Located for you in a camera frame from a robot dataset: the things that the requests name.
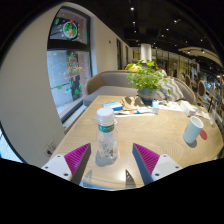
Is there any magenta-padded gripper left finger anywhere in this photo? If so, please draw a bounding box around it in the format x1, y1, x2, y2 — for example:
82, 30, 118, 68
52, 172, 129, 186
41, 142, 92, 186

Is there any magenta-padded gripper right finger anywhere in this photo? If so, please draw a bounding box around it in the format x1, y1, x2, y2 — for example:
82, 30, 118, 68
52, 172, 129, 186
131, 142, 184, 186

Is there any clear plastic water bottle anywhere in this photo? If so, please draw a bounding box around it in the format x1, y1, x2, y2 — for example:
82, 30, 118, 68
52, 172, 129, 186
95, 107, 119, 160

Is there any red round coaster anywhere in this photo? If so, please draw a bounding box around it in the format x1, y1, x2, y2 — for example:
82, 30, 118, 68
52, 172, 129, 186
199, 129, 208, 141

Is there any small light blue box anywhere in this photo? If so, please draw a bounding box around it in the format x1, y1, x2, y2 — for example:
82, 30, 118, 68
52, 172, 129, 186
151, 99, 161, 115

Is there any brown cardboard cutout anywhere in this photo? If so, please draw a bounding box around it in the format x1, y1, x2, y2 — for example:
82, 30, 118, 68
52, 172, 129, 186
120, 95, 145, 111

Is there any clear plastic cup with straw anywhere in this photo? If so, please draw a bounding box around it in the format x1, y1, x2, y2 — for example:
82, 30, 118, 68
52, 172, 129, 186
208, 99, 218, 128

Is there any blue white tissue pack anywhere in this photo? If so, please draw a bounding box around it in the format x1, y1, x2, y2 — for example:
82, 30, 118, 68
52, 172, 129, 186
101, 101, 124, 112

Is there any group of dining chairs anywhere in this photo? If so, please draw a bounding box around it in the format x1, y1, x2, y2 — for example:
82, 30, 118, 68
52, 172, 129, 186
184, 73, 224, 114

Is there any potted green plant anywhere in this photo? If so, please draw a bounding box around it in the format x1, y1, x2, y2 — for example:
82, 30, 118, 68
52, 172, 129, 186
125, 59, 171, 106

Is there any grey curved sofa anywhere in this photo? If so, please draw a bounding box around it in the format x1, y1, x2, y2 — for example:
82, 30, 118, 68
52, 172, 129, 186
82, 69, 198, 108

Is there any window with festive stickers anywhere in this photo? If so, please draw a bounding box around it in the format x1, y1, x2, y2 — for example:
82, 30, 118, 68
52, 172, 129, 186
46, 6, 94, 121

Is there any person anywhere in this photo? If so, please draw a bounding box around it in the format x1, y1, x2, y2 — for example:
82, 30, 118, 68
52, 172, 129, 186
124, 62, 143, 73

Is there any white round pillar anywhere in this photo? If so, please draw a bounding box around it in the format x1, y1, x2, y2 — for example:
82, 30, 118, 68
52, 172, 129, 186
139, 43, 153, 63

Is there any group of ceiling lights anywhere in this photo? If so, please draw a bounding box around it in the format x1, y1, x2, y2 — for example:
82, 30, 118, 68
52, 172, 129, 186
128, 4, 208, 54

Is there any white wall outlet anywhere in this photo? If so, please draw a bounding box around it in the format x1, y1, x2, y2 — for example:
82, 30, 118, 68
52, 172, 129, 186
42, 140, 57, 158

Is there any white mug with green handle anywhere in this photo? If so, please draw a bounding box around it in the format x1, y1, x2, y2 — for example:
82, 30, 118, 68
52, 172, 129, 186
182, 115, 205, 145

